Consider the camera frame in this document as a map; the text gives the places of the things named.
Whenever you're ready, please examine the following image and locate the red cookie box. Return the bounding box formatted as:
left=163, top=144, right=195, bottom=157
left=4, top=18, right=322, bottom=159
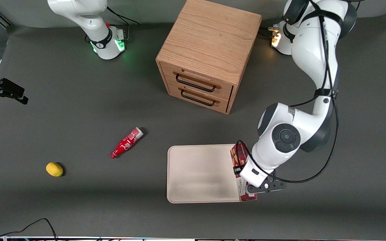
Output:
left=230, top=143, right=258, bottom=202

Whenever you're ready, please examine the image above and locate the black floor cable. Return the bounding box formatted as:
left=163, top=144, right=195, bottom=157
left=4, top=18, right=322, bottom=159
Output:
left=0, top=218, right=58, bottom=241

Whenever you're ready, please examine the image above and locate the black left arm base cable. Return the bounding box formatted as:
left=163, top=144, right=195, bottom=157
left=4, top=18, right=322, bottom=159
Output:
left=259, top=26, right=275, bottom=39

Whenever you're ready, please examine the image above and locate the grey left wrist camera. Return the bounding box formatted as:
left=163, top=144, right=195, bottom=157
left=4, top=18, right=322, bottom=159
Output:
left=246, top=179, right=286, bottom=195

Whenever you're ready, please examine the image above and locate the dark grey table mat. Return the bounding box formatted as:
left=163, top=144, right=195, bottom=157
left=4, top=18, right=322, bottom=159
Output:
left=0, top=13, right=386, bottom=239

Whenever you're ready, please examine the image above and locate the black arm base cable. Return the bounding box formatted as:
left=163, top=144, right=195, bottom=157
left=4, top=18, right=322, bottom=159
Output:
left=259, top=26, right=275, bottom=39
left=107, top=6, right=140, bottom=43

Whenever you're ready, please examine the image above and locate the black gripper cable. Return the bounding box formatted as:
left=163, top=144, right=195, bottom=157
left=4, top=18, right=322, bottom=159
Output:
left=235, top=0, right=339, bottom=168

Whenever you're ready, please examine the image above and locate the black metal drawer handle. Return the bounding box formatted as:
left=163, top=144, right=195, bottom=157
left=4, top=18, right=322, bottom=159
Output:
left=180, top=89, right=215, bottom=107
left=175, top=74, right=216, bottom=93

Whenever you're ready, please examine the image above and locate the yellow lemon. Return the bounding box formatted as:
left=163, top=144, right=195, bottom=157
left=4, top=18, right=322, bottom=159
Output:
left=46, top=162, right=64, bottom=177

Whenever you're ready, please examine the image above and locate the red cola bottle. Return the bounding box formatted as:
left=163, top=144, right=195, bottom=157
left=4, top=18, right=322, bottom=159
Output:
left=110, top=127, right=144, bottom=159

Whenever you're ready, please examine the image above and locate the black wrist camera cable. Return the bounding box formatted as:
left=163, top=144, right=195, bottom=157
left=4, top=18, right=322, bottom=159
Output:
left=275, top=0, right=340, bottom=184

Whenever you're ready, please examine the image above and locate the black right arm base cable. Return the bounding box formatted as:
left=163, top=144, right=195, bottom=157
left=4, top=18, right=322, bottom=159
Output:
left=107, top=6, right=140, bottom=43

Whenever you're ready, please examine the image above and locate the wooden drawer cabinet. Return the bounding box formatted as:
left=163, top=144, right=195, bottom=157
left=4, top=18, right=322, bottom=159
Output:
left=155, top=0, right=263, bottom=115

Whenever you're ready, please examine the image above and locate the beige plastic tray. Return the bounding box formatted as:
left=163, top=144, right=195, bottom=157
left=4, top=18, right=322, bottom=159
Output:
left=167, top=144, right=251, bottom=204

